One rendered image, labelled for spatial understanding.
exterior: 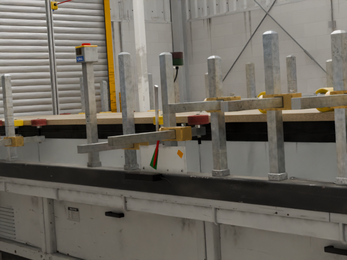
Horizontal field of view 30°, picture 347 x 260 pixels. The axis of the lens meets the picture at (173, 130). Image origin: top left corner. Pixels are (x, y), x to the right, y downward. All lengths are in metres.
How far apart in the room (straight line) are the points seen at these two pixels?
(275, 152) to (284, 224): 0.23
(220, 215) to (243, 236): 0.28
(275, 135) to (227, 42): 10.00
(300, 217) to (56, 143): 1.74
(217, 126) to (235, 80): 9.68
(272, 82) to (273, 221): 0.45
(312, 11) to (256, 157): 8.52
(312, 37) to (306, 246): 8.59
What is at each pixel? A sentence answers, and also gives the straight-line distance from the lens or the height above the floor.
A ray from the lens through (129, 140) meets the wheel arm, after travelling 2.22.
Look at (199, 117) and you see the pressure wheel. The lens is 2.41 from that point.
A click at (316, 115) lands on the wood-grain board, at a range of 2.20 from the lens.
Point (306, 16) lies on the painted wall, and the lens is 10.89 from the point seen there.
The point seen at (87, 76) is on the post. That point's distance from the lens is 2.79.
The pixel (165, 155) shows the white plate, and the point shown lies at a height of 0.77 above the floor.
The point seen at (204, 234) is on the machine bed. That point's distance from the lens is 2.65.
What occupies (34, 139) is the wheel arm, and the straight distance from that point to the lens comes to 3.45.
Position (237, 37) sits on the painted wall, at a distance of 11.83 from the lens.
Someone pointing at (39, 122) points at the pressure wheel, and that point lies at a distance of 3.44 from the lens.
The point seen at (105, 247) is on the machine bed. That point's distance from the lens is 3.27.
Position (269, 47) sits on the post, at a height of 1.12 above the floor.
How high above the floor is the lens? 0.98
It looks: 3 degrees down
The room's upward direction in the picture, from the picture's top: 4 degrees counter-clockwise
